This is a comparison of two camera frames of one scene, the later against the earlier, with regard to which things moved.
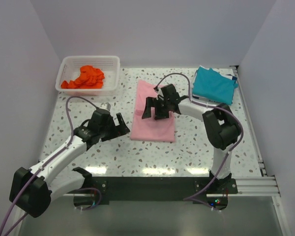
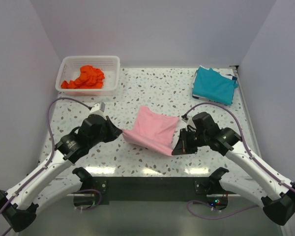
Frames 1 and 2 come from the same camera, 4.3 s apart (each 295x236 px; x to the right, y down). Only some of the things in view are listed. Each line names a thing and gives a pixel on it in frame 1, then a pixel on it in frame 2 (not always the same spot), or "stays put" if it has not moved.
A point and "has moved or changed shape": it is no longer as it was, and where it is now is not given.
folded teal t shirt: [210, 84] stays put
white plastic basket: [87, 75] stays put
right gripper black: [153, 102] -> [182, 147]
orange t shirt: [90, 78] stays put
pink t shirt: [150, 129] has moved or changed shape
